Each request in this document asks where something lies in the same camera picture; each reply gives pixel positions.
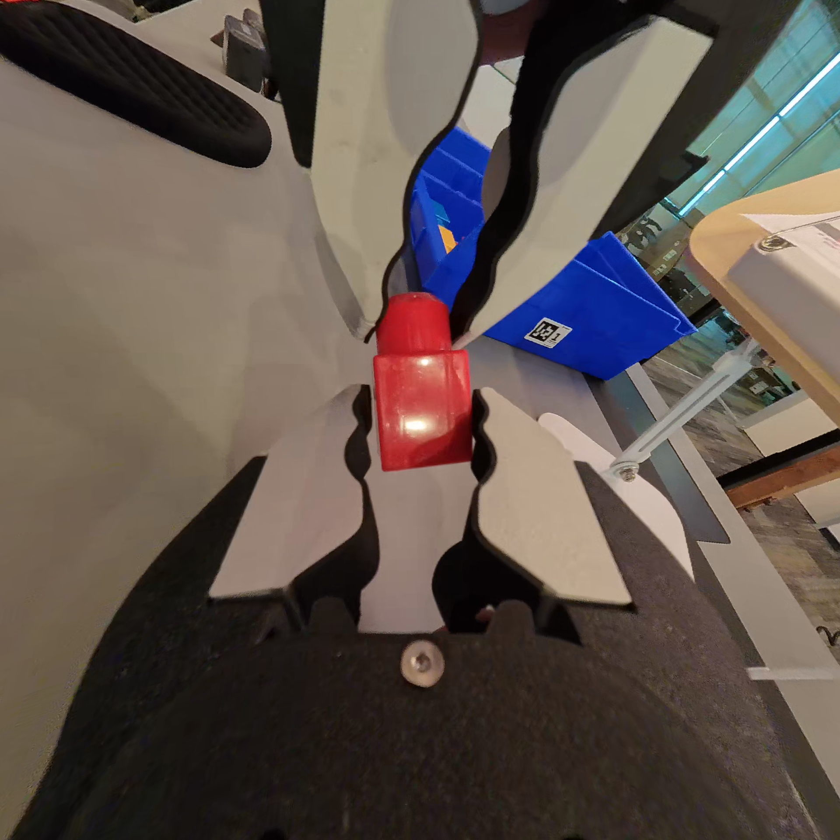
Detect instruction board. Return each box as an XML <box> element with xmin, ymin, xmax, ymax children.
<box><xmin>688</xmin><ymin>171</ymin><xmax>840</xmax><ymax>429</ymax></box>

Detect blue plastic bin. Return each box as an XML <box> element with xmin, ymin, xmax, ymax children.
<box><xmin>401</xmin><ymin>125</ymin><xmax>699</xmax><ymax>382</ymax></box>

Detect black ribbed wrist rest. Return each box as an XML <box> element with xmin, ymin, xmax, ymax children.
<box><xmin>0</xmin><ymin>0</ymin><xmax>274</xmax><ymax>169</ymax></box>

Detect black charger blocks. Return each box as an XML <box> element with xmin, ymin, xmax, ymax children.
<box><xmin>217</xmin><ymin>11</ymin><xmax>278</xmax><ymax>97</ymax></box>

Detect grey desk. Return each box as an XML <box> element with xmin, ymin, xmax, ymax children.
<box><xmin>0</xmin><ymin>0</ymin><xmax>840</xmax><ymax>840</ymax></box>

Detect wooden side table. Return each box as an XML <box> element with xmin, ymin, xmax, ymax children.
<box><xmin>720</xmin><ymin>440</ymin><xmax>840</xmax><ymax>513</ymax></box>

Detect red toy building block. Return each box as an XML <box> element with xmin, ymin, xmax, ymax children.
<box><xmin>373</xmin><ymin>292</ymin><xmax>475</xmax><ymax>472</ymax></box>

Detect white document stand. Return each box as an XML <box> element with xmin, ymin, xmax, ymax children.
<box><xmin>536</xmin><ymin>335</ymin><xmax>765</xmax><ymax>588</ymax></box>

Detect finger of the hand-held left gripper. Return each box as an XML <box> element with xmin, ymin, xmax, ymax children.
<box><xmin>309</xmin><ymin>0</ymin><xmax>480</xmax><ymax>340</ymax></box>
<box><xmin>451</xmin><ymin>0</ymin><xmax>716</xmax><ymax>353</ymax></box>

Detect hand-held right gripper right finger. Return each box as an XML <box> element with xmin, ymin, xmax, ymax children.
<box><xmin>453</xmin><ymin>388</ymin><xmax>635</xmax><ymax>624</ymax></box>

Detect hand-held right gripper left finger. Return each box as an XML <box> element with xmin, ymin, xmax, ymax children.
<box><xmin>210</xmin><ymin>385</ymin><xmax>382</xmax><ymax>620</ymax></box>

